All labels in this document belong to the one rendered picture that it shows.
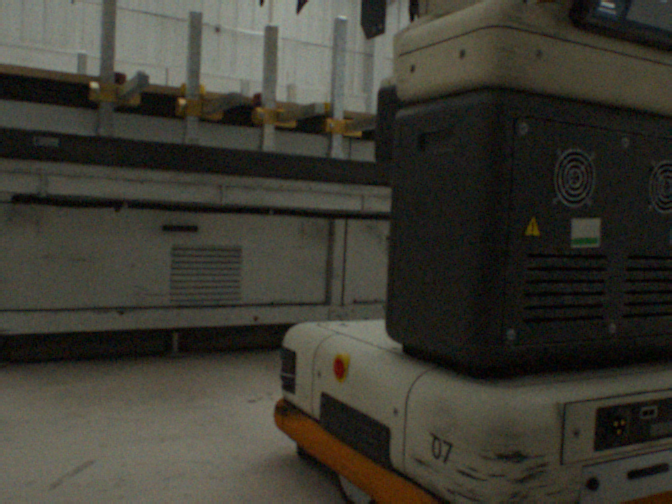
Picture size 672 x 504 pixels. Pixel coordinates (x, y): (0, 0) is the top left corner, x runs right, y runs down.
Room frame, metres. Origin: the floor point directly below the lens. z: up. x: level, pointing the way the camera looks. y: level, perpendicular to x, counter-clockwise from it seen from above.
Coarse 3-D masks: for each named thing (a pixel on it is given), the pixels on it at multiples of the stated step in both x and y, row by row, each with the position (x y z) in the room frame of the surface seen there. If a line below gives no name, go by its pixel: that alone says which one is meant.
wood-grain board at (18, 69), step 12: (0, 72) 1.95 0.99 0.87; (12, 72) 1.96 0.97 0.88; (24, 72) 1.98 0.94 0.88; (36, 72) 1.99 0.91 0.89; (48, 72) 2.01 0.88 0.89; (60, 72) 2.02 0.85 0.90; (72, 72) 2.04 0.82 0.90; (84, 84) 2.08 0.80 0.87; (156, 84) 2.16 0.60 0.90; (180, 96) 2.21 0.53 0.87; (204, 96) 2.24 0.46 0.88; (216, 96) 2.26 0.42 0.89; (276, 108) 2.37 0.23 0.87
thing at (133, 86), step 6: (132, 78) 1.74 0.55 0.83; (138, 78) 1.69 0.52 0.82; (144, 78) 1.70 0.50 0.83; (126, 84) 1.81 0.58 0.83; (132, 84) 1.74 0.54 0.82; (138, 84) 1.69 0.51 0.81; (144, 84) 1.70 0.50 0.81; (120, 90) 1.88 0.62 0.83; (126, 90) 1.80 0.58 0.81; (132, 90) 1.77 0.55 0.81; (138, 90) 1.77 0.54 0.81; (120, 96) 1.88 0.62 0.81; (126, 96) 1.87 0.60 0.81; (114, 108) 2.06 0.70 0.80
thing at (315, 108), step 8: (312, 104) 1.95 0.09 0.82; (320, 104) 1.94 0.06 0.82; (280, 112) 2.14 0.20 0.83; (288, 112) 2.09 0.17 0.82; (296, 112) 2.04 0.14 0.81; (304, 112) 1.99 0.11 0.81; (312, 112) 1.94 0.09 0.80; (320, 112) 1.94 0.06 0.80; (280, 120) 2.14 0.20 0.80; (288, 120) 2.12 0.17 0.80
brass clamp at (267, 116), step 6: (258, 108) 2.14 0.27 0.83; (264, 108) 2.14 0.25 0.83; (258, 114) 2.13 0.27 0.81; (264, 114) 2.13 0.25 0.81; (270, 114) 2.15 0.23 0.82; (276, 114) 2.16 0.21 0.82; (258, 120) 2.13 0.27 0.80; (264, 120) 2.14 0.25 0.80; (270, 120) 2.15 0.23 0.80; (276, 120) 2.16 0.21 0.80; (276, 126) 2.19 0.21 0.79; (282, 126) 2.19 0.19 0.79; (288, 126) 2.19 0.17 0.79; (294, 126) 2.19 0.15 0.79
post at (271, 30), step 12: (264, 36) 2.17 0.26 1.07; (276, 36) 2.16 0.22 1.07; (264, 48) 2.17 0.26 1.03; (276, 48) 2.16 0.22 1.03; (264, 60) 2.16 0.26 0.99; (276, 60) 2.16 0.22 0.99; (264, 72) 2.16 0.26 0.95; (276, 72) 2.16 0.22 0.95; (264, 84) 2.16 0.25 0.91; (264, 96) 2.15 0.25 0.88; (264, 132) 2.15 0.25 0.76
